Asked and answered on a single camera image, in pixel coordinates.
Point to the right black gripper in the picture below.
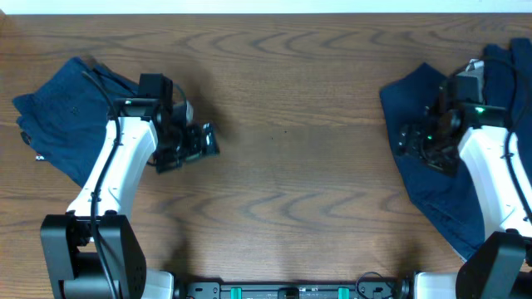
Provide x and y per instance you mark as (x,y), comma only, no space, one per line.
(409,141)

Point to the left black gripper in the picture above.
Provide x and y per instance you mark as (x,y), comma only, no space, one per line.
(197,148)

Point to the navy blue shorts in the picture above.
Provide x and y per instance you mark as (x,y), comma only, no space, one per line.
(66,117)

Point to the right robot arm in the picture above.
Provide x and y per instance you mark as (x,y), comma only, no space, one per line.
(480,137)

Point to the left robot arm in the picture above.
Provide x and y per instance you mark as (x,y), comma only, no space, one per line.
(91,250)

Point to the navy blue clothes pile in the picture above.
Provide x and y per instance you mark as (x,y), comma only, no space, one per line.
(450,203)

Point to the grey white garment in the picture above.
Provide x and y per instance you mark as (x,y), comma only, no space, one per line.
(475,68)

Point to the black patterned folded garment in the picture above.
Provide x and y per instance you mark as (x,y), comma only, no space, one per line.
(28,140)

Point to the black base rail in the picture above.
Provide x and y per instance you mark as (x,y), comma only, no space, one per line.
(370,285)

